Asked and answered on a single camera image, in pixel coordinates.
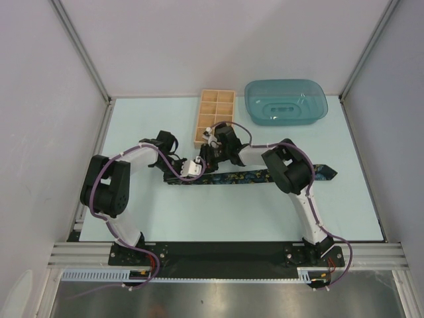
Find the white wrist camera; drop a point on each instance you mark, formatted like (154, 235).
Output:
(191, 168)
(209, 137)

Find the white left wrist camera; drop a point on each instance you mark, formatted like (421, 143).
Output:
(191, 168)

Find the wooden compartment organizer box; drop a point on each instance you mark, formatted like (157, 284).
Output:
(215, 105)

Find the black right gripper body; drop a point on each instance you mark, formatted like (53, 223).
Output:
(213, 156)

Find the aluminium front rail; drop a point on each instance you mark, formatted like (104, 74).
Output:
(366, 255)

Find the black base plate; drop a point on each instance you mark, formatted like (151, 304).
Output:
(228, 260)

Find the teal plastic basin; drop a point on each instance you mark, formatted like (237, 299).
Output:
(285, 102)

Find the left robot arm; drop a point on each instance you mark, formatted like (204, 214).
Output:
(106, 187)

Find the aluminium frame rail left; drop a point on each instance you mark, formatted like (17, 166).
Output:
(72, 34)

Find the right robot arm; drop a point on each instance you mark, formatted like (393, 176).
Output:
(229, 161)

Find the blue yellow patterned tie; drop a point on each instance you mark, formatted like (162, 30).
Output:
(322, 173)

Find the light blue cable duct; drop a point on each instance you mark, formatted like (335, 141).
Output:
(113, 275)

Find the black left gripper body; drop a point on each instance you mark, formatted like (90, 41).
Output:
(169, 175)

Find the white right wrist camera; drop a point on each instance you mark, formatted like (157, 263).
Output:
(209, 137)

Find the aluminium frame post right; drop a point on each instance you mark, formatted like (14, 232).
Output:
(375, 36)

